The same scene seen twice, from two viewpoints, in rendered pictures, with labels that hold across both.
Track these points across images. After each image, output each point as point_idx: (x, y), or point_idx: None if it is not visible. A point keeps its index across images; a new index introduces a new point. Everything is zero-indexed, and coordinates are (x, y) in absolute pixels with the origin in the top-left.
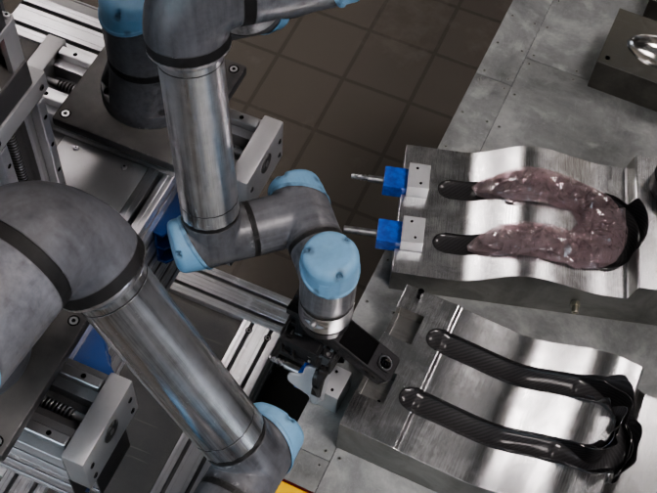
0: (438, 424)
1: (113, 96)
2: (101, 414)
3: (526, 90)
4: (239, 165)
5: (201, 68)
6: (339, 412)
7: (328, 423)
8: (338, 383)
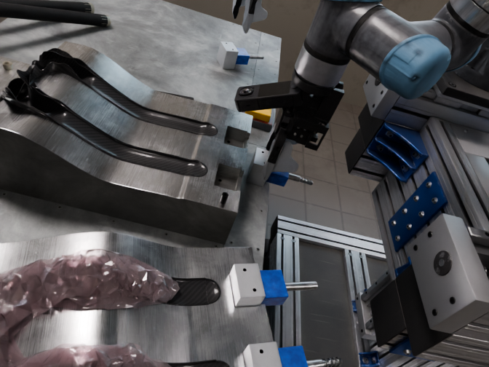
0: (183, 116)
1: None
2: None
3: None
4: (464, 231)
5: None
6: (247, 167)
7: (251, 160)
8: (260, 155)
